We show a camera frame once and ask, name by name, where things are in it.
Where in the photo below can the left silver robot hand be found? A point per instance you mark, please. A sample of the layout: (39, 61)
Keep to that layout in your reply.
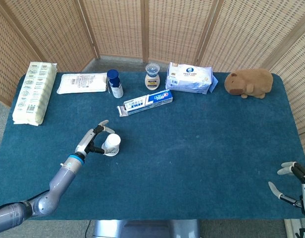
(85, 142)

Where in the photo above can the white paper cup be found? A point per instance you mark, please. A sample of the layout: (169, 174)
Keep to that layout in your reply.
(112, 143)

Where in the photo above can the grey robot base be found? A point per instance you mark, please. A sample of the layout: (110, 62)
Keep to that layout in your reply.
(145, 229)

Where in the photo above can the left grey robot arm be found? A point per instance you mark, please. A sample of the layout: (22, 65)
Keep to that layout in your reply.
(56, 186)

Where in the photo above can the blue-capped white bottle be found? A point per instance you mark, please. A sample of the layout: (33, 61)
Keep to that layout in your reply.
(115, 85)

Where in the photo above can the flat white plastic package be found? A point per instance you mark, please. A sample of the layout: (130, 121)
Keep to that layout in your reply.
(80, 83)

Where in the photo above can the long cream tissue pack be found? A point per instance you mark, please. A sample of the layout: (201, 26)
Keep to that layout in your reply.
(35, 93)

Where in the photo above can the blue white toothpaste box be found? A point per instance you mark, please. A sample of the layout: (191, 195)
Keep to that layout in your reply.
(145, 102)

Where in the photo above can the beige jar with clear lid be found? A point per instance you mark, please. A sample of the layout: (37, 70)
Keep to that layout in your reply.
(151, 79)

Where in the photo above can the blue carpet table mat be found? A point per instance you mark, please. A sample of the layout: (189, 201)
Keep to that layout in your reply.
(179, 153)

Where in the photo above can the brown capybara plush toy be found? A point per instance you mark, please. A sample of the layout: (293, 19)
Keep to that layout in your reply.
(251, 83)

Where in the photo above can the woven wicker folding screen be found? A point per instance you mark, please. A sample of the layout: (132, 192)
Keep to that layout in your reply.
(117, 24)

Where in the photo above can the white blue wipes pack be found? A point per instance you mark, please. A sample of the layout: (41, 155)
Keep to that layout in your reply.
(189, 78)

